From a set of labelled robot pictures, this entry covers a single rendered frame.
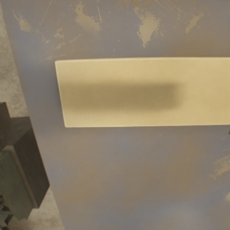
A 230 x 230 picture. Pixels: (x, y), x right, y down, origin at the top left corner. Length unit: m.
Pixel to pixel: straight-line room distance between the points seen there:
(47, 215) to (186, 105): 2.42
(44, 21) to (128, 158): 0.32
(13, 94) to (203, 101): 1.55
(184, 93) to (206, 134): 0.12
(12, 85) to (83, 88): 1.39
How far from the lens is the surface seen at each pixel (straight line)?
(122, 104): 0.30
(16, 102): 1.69
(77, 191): 0.47
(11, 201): 1.32
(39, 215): 2.64
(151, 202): 0.49
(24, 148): 1.32
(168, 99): 0.31
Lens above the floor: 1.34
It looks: 67 degrees down
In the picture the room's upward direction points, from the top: 177 degrees counter-clockwise
